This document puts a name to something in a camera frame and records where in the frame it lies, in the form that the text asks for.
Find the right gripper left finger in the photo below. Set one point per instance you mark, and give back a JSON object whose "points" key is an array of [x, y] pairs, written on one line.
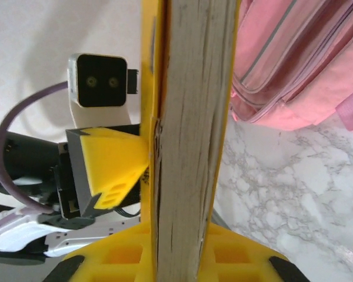
{"points": [[117, 264]]}

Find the thick yellow cover book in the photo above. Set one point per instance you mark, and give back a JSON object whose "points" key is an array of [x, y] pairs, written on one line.
{"points": [[191, 117]]}

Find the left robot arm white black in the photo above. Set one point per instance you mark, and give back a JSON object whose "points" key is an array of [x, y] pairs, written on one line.
{"points": [[17, 235]]}

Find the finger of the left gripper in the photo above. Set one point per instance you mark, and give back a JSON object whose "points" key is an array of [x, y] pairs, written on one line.
{"points": [[111, 158]]}

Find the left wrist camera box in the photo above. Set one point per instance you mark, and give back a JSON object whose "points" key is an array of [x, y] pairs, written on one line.
{"points": [[100, 82]]}

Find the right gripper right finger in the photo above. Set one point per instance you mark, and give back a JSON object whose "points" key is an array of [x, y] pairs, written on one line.
{"points": [[238, 264]]}

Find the pink backpack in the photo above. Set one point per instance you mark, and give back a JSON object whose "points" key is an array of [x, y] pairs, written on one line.
{"points": [[297, 58]]}

